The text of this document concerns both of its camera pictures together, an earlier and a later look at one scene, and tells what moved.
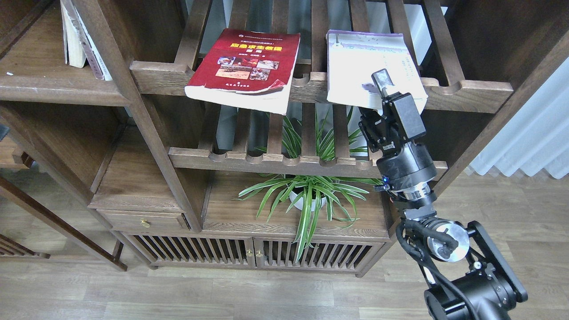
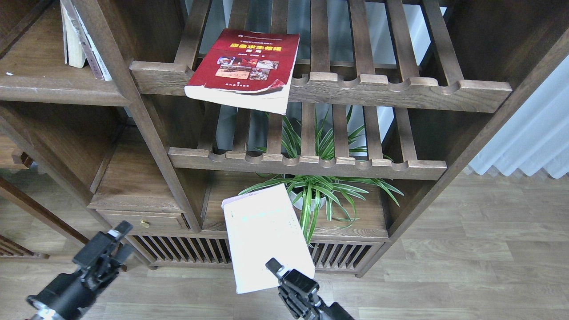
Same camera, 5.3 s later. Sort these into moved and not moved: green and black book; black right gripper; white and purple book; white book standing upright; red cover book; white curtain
Moved: white and purple book; black right gripper
Not moved: red cover book; white book standing upright; green and black book; white curtain
